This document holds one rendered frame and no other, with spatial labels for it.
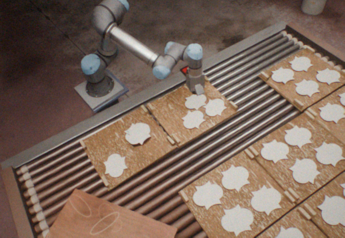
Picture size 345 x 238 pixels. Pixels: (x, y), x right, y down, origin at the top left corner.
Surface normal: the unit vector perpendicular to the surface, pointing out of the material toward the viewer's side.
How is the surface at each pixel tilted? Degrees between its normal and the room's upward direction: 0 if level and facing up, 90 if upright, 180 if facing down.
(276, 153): 0
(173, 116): 0
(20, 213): 0
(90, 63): 9
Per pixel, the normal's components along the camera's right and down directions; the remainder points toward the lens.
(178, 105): -0.07, -0.62
